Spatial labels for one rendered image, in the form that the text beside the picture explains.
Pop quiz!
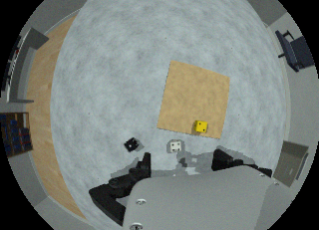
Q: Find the yellow die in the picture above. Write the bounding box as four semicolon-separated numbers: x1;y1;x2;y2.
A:
193;120;207;132

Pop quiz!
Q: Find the tan square mat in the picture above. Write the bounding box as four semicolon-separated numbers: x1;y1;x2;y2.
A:
157;60;230;138

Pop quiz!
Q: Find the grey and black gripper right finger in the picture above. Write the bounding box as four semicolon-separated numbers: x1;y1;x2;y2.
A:
211;149;272;177

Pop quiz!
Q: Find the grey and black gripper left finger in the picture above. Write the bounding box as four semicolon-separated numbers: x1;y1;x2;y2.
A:
89;152;152;226

